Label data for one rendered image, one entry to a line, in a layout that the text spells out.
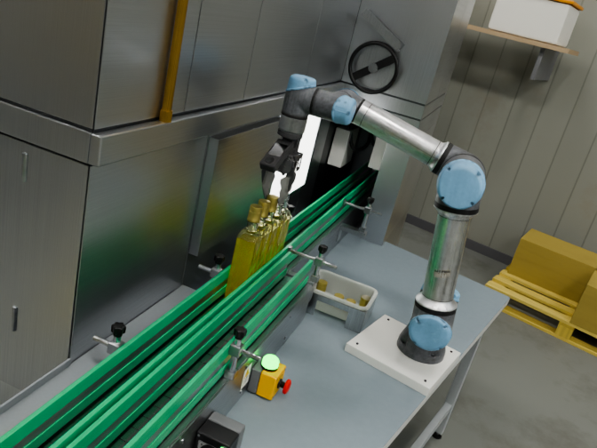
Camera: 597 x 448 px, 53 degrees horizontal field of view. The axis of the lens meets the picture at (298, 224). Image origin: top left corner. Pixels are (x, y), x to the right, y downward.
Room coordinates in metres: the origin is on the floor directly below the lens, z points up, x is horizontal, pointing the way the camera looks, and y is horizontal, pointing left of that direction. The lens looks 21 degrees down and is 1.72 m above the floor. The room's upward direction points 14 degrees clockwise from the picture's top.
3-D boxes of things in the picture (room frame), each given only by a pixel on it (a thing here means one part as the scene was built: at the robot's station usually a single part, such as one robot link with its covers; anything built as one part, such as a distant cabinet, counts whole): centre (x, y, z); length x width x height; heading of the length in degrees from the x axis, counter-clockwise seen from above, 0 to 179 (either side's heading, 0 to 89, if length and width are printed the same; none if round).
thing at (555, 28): (4.58, -1.26, 1.90); 0.51 x 0.42 x 0.29; 62
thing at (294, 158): (1.65, 0.08, 1.29); 0.09 x 0.08 x 0.12; 164
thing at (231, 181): (1.93, 0.14, 1.15); 0.90 x 0.03 x 0.34; 165
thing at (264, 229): (1.57, 0.11, 0.99); 0.06 x 0.06 x 0.21; 74
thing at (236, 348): (1.13, 0.04, 0.94); 0.07 x 0.04 x 0.13; 75
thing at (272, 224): (1.62, 0.09, 0.99); 0.06 x 0.06 x 0.21; 74
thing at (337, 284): (1.81, -0.20, 0.80); 0.22 x 0.17 x 0.09; 75
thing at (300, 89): (1.64, 0.08, 1.45); 0.09 x 0.08 x 0.11; 77
